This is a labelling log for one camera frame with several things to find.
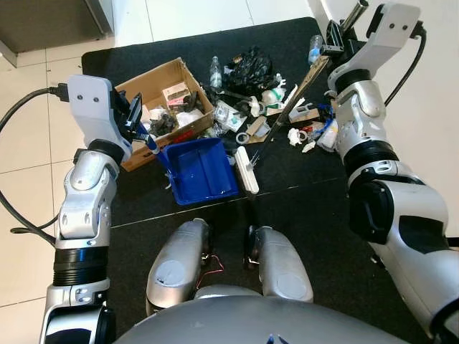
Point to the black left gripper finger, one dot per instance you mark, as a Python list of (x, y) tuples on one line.
[(145, 137), (138, 107)]

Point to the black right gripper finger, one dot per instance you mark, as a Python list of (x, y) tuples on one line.
[(333, 32), (331, 50)]

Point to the blue plastic dustpan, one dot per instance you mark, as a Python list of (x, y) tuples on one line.
[(204, 172)]

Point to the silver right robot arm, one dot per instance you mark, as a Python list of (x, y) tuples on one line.
[(401, 215)]

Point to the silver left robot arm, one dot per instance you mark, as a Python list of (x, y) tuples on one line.
[(80, 215)]

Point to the black floor mat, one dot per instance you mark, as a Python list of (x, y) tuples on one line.
[(287, 179), (323, 251)]

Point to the clear plastic bottle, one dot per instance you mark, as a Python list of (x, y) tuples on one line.
[(315, 50), (215, 73)]

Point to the brown cardboard box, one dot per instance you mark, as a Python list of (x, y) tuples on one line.
[(154, 82)]

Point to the small white pink carton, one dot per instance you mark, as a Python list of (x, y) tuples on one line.
[(176, 94)]

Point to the white green plastic bottle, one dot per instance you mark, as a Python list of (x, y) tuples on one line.
[(272, 99)]

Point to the black plastic bag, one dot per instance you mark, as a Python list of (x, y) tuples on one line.
[(251, 70)]

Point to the white blue plastic bag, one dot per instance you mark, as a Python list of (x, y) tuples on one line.
[(327, 135)]

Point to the clear plastic wrapper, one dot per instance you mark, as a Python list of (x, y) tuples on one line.
[(229, 116)]

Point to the crumpled white paper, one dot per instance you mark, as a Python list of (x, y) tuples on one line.
[(297, 135)]

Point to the white tape roll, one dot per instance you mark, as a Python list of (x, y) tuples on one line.
[(243, 137)]

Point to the grey cabinet base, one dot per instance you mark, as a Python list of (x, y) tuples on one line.
[(50, 21)]

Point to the silver left robot leg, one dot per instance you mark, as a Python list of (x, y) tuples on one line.
[(176, 265)]

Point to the silver robot leg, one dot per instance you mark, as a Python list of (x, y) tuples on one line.
[(283, 265), (176, 265)]

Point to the silver right robot leg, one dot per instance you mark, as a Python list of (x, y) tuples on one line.
[(283, 265)]

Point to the grey robot torso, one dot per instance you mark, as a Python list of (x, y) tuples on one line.
[(258, 322)]

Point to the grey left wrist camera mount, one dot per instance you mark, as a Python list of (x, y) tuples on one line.
[(97, 107)]

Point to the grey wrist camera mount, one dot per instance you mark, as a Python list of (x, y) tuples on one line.
[(391, 32), (97, 107)]

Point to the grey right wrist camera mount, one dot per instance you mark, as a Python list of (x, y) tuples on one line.
[(391, 32)]

